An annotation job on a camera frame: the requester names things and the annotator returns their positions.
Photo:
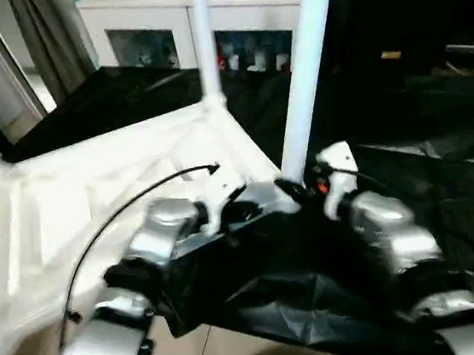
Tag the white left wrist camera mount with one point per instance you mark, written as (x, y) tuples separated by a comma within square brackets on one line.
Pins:
[(220, 183)]

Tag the small beige label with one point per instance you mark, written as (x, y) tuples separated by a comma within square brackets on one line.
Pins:
[(390, 55)]

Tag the grey curtain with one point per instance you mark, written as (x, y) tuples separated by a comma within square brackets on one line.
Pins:
[(55, 44)]

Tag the white glass-door cabinet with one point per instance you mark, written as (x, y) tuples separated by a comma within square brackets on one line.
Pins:
[(146, 16)]

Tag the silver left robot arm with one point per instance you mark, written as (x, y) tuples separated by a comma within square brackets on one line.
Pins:
[(158, 233)]

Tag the white plastic table top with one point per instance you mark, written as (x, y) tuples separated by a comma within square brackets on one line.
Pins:
[(50, 194)]

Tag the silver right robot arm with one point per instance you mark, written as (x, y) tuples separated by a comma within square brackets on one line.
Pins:
[(396, 223)]

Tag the black table mat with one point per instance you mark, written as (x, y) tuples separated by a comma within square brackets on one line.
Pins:
[(414, 191)]

